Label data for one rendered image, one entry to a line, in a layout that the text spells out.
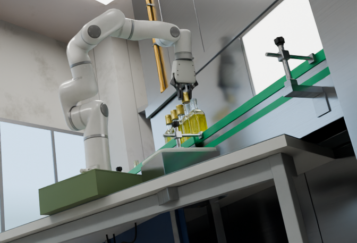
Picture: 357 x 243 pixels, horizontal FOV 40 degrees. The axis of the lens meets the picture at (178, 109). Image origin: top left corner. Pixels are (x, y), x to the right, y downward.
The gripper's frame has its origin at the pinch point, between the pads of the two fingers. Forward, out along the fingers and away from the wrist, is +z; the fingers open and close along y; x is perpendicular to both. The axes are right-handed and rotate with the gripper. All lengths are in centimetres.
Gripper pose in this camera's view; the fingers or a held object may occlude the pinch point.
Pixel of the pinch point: (184, 95)
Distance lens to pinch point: 213.3
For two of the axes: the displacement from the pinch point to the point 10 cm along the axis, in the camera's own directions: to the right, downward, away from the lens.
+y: -8.8, -0.2, -4.8
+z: 0.3, 9.9, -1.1
